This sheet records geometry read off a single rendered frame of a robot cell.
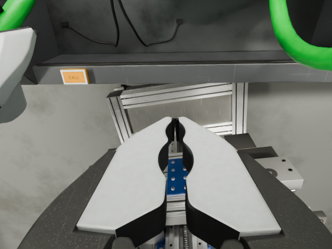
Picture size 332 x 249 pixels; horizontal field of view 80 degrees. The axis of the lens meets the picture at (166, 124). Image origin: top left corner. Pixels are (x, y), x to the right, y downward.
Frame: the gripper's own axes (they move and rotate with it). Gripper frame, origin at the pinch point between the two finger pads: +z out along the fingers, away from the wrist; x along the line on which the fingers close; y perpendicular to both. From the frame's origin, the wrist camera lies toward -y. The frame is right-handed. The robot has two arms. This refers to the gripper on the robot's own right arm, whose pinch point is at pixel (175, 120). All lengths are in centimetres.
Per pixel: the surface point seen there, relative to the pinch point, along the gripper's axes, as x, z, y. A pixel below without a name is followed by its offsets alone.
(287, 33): 9.3, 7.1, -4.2
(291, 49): 9.0, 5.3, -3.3
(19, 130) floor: -127, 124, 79
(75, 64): -20.1, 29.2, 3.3
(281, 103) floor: 78, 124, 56
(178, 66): 0.9, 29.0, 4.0
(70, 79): -21.1, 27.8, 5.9
